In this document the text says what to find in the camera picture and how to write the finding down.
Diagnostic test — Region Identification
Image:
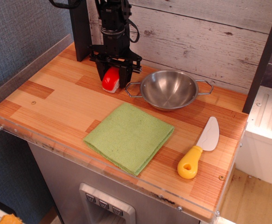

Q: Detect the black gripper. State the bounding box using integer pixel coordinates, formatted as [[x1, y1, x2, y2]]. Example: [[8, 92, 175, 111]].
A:
[[89, 29, 142, 89]]

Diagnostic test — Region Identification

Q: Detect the red and white toy sushi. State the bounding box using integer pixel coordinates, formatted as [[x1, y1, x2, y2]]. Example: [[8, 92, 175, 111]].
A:
[[102, 67, 120, 93]]

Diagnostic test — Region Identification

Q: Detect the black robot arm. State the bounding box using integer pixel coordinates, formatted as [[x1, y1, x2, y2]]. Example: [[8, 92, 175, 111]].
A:
[[89, 0, 142, 88]]

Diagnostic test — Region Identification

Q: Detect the green folded towel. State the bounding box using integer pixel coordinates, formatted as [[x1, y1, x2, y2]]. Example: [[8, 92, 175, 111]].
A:
[[83, 103, 174, 176]]

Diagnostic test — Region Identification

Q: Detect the grey toy fridge cabinet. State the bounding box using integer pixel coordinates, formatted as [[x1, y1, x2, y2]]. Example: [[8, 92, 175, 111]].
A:
[[29, 143, 200, 224]]

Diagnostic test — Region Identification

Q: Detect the silver dispenser button panel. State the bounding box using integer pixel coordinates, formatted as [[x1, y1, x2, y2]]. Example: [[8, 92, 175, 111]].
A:
[[79, 183, 136, 224]]

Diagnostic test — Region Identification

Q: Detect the white toy sink unit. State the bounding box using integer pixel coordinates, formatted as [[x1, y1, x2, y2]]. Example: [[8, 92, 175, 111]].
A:
[[235, 86, 272, 184]]

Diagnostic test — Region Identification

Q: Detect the stainless steel bowl with handles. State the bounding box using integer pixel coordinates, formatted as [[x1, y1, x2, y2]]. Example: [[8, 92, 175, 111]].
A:
[[125, 70, 214, 111]]

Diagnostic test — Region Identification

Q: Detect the dark left shelf post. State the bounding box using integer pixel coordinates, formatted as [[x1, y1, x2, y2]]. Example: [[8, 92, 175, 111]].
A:
[[70, 0, 92, 62]]

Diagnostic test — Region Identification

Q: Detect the dark shelf post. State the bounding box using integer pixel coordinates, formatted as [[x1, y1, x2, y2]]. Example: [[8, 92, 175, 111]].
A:
[[70, 0, 92, 62], [242, 27, 272, 114]]

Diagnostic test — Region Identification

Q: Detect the clear acrylic guard rail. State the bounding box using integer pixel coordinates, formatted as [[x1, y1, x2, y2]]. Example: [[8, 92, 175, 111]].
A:
[[0, 117, 220, 224]]

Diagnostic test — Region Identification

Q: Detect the yellow handled toy knife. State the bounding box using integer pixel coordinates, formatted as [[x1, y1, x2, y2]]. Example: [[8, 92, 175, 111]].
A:
[[177, 117, 220, 179]]

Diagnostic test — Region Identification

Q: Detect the dark right shelf post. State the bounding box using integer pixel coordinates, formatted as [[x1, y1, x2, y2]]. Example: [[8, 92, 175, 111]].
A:
[[242, 27, 272, 114]]

